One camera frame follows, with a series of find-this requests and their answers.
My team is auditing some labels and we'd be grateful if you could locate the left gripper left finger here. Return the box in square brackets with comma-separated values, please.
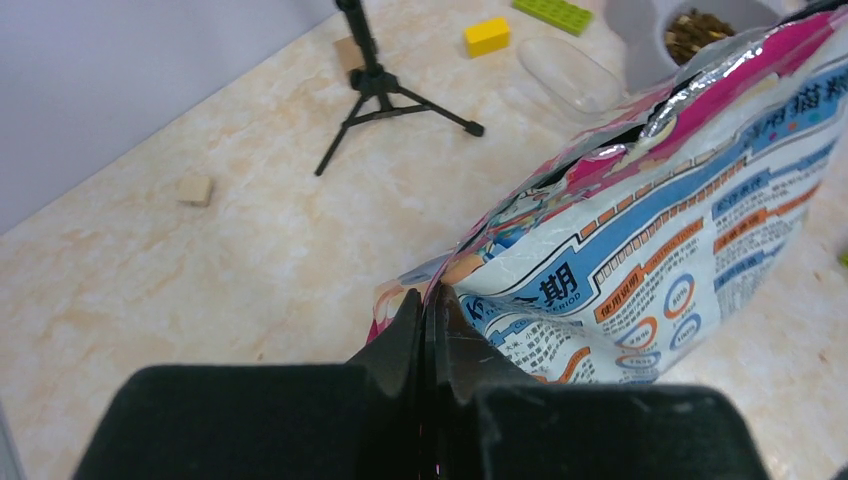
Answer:
[74, 290, 423, 479]

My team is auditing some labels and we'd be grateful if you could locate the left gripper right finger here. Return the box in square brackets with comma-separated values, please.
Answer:
[425, 286, 768, 479]

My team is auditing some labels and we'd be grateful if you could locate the colourful pet food bag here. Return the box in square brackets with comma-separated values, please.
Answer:
[368, 1, 847, 384]

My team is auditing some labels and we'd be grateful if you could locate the clear plastic scoop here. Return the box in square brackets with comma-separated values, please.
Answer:
[514, 36, 626, 124]

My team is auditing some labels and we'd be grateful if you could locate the grey double pet bowl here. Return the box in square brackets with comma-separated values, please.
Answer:
[604, 0, 800, 93]

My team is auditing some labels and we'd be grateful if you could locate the brown pet food kibble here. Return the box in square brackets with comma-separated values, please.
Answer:
[663, 9, 736, 66]

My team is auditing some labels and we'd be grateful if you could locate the small pale wooden cube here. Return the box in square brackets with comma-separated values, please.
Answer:
[177, 176, 214, 207]

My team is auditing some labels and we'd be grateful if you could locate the black tripod with green pole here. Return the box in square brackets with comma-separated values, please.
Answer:
[314, 0, 485, 177]

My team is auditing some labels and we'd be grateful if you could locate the wooden block near tripod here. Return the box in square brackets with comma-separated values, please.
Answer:
[333, 36, 365, 74]

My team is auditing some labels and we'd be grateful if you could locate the yellow toy brick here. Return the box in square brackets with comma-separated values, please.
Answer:
[464, 17, 511, 58]

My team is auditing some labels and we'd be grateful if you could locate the long green toy brick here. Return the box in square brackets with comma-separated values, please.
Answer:
[511, 0, 593, 37]

